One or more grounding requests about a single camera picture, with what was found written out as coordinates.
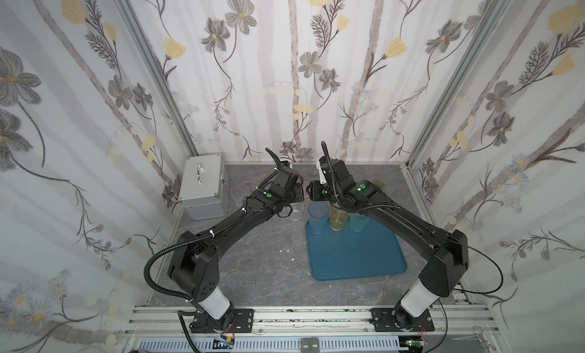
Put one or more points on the pink plastic cup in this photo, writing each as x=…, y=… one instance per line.
x=305, y=187

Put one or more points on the teal plastic tray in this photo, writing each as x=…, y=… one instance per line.
x=345, y=254

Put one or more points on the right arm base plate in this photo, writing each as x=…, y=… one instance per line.
x=386, y=320

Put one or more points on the yellow plastic cup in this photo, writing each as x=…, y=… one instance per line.
x=338, y=218

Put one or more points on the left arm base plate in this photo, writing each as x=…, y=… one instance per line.
x=234, y=321

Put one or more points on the aluminium mounting rail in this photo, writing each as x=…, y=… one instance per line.
x=445, y=328

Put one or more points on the silver aluminium case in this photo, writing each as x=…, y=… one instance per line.
x=204, y=187

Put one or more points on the blue plastic cup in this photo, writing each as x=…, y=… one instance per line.
x=318, y=217

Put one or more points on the clear faceted cup far left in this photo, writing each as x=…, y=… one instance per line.
x=239, y=193

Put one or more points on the clear small round cup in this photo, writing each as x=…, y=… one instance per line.
x=297, y=211

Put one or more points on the teal dotted plastic cup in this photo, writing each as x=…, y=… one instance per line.
x=358, y=222

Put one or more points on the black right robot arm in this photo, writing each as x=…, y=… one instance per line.
x=445, y=252

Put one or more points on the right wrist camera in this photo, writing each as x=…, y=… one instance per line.
x=323, y=172

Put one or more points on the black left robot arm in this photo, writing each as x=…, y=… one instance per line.
x=195, y=268

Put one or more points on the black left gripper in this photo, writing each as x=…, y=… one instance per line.
x=296, y=194

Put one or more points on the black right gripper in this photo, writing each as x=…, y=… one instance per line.
x=313, y=191

